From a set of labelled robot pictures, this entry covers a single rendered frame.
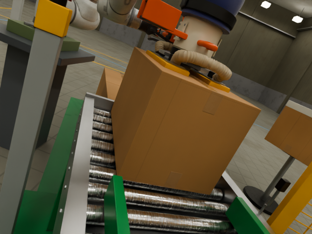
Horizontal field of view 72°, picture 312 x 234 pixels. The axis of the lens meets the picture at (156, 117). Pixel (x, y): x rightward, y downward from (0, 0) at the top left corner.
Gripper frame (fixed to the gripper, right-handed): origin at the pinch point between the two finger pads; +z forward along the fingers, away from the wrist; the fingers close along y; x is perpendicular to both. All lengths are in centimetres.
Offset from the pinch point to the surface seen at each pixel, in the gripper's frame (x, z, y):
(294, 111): -19, 129, 14
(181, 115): 55, -7, 24
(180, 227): 71, 1, 54
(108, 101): -6, -21, 47
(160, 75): 55, -19, 14
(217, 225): 70, 16, 53
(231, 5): 36.6, 2.6, -15.5
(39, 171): -10, -48, 107
